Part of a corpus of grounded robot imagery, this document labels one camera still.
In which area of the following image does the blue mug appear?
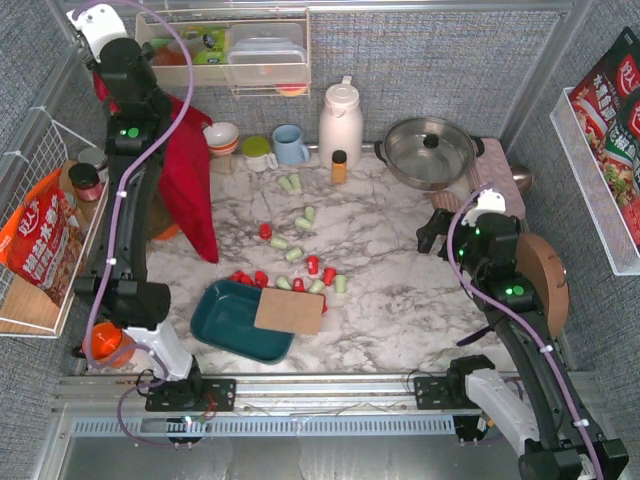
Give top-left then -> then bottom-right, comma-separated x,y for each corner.
272,125 -> 310,166

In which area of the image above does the clear plastic food container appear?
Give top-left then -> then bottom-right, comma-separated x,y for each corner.
226,22 -> 307,86

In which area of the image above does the red cloth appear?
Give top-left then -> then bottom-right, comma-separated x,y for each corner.
92,72 -> 221,265

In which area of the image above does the glass pepper grinder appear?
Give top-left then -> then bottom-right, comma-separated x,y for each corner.
210,155 -> 237,175

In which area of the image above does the orange spice bottle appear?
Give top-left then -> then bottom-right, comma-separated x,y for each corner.
331,150 -> 347,184

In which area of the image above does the dark lidded jar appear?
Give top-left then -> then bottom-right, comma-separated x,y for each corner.
68,163 -> 103,202

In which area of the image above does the brown cardboard sheet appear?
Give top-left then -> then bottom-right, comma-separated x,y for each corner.
254,288 -> 324,335

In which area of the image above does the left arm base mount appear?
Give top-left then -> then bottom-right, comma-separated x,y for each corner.
145,378 -> 237,413

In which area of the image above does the white wire basket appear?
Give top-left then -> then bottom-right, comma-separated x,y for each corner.
1,107 -> 106,339
549,87 -> 639,276

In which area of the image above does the green lidded cup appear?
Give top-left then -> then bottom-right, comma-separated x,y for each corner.
241,136 -> 278,173

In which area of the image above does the orange tray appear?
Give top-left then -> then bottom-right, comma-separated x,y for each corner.
148,223 -> 180,241

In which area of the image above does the white thermos jug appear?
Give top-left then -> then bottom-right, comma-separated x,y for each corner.
318,76 -> 364,170

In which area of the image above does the orange cup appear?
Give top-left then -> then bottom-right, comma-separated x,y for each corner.
91,322 -> 134,368

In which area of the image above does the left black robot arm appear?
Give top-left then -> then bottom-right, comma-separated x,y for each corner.
74,38 -> 203,409

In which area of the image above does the red coffee capsule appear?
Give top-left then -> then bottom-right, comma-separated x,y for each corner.
322,267 -> 337,286
254,271 -> 269,288
306,255 -> 319,275
259,223 -> 273,240
292,278 -> 306,292
230,271 -> 255,286

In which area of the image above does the green coffee capsule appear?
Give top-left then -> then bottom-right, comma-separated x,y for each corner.
289,173 -> 302,193
278,176 -> 293,192
308,279 -> 326,294
276,276 -> 292,290
295,216 -> 312,230
285,247 -> 303,262
304,206 -> 316,223
334,274 -> 347,294
270,237 -> 288,250

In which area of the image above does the red seasoning bag right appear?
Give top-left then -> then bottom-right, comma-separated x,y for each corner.
569,26 -> 639,245

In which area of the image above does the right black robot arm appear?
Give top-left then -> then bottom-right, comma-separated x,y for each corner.
416,208 -> 629,479

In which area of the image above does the silver lidded jar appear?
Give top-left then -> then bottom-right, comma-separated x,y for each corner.
78,147 -> 107,172

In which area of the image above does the white wire basket left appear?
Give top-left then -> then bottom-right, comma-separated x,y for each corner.
1,107 -> 106,339

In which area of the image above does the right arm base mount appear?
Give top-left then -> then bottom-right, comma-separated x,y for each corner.
413,375 -> 479,410

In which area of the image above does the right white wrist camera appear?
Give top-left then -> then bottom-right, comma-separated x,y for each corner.
461,188 -> 506,227

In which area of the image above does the white orange striped bowl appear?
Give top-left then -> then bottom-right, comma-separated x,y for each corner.
203,122 -> 239,157

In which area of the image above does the stainless steel pot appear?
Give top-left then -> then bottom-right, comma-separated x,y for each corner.
373,117 -> 485,192

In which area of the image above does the teal storage basket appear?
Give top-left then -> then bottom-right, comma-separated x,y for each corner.
190,280 -> 294,364

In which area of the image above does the green packaged item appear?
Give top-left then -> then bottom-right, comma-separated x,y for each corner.
180,27 -> 229,65

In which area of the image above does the white wire basket right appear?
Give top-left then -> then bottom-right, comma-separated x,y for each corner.
549,87 -> 639,276

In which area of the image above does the striped pink cloth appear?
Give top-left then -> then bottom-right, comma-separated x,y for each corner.
428,191 -> 461,213

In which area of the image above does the cream wall basket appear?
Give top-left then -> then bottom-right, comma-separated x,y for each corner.
135,9 -> 311,96

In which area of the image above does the round wooden board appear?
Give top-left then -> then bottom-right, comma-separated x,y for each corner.
516,233 -> 569,338

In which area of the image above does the pink egg tray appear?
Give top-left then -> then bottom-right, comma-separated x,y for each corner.
468,138 -> 526,220

